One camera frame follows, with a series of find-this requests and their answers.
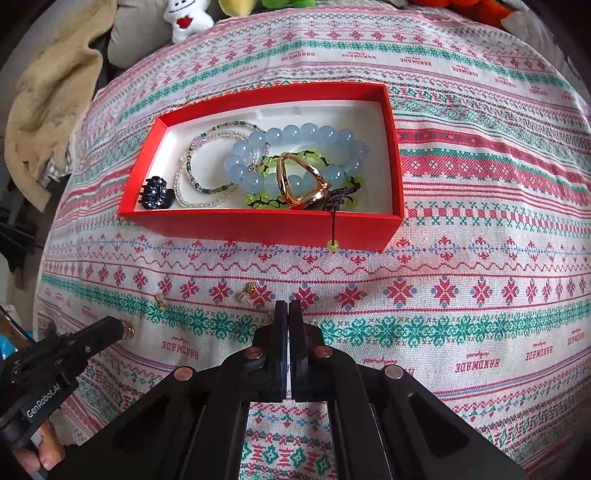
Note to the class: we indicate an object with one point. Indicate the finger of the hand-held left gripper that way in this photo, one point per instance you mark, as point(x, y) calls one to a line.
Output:
point(99, 334)

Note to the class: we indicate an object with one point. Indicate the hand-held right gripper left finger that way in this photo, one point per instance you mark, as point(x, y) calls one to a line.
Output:
point(280, 332)

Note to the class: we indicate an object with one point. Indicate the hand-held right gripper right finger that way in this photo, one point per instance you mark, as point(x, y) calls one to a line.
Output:
point(296, 332)

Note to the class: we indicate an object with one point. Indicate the small gold earring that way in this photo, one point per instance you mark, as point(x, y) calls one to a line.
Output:
point(247, 291)
point(159, 300)
point(129, 331)

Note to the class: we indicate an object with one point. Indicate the red cardboard box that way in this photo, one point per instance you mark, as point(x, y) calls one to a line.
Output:
point(258, 230)

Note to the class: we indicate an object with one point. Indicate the black hair claw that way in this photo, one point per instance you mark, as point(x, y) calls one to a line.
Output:
point(157, 194)

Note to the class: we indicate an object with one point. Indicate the person's left hand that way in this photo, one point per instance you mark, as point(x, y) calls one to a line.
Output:
point(46, 450)

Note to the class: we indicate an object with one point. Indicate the patterned printed tablecloth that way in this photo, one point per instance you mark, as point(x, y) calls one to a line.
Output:
point(415, 300)

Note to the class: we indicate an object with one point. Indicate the plaid cloth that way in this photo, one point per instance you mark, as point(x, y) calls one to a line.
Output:
point(57, 168)

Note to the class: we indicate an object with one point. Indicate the beige quilted blanket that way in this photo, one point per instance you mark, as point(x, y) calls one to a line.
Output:
point(51, 101)

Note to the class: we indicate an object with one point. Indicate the grey pillow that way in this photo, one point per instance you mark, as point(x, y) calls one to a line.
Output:
point(138, 41)

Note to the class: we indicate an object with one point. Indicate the white plush toy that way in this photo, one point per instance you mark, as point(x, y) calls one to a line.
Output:
point(187, 21)

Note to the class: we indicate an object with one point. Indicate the green plush toy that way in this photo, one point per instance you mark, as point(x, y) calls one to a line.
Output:
point(288, 2)

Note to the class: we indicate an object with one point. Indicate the yellow plush toy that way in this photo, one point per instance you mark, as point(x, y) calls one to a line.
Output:
point(235, 5)

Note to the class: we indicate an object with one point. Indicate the orange plush toy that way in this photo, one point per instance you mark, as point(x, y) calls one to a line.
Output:
point(461, 9)

